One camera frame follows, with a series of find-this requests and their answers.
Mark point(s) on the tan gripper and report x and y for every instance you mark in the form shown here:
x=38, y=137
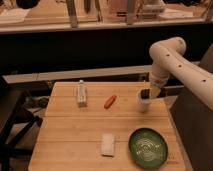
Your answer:
x=154, y=91

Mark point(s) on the black eraser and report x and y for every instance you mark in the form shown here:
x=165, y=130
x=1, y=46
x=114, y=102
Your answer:
x=145, y=94

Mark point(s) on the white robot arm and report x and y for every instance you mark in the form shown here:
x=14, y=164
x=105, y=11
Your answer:
x=167, y=56

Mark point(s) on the white ceramic cup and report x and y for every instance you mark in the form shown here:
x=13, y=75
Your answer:
x=143, y=104

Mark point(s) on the green round plate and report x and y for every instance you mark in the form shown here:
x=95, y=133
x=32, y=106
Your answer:
x=147, y=148

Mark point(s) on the white glue tube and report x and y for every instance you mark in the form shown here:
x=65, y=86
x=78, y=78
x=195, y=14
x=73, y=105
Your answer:
x=81, y=94

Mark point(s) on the black chair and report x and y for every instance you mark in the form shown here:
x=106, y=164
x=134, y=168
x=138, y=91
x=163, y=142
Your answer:
x=12, y=112

